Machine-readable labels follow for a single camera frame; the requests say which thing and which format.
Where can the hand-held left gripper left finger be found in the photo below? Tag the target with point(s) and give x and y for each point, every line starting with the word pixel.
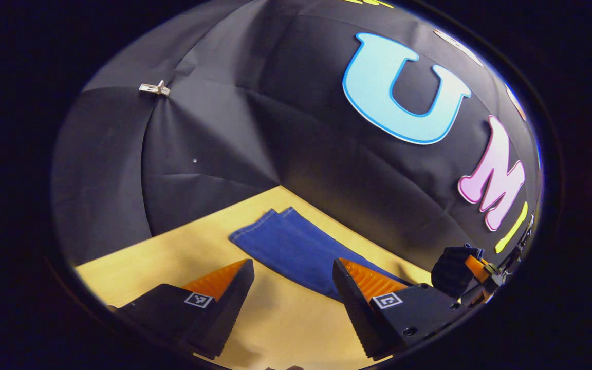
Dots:
pixel 232 308

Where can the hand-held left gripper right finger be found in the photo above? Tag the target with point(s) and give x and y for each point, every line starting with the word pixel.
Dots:
pixel 355 300

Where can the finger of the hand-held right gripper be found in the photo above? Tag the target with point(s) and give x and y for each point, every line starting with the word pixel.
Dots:
pixel 475 296
pixel 477 267

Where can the blue denim jeans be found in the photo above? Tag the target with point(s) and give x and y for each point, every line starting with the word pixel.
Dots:
pixel 296 246

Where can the black backdrop cloth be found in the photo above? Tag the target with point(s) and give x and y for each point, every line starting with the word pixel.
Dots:
pixel 275 103

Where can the white cloth clip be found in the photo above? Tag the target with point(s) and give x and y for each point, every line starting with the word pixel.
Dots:
pixel 154 89

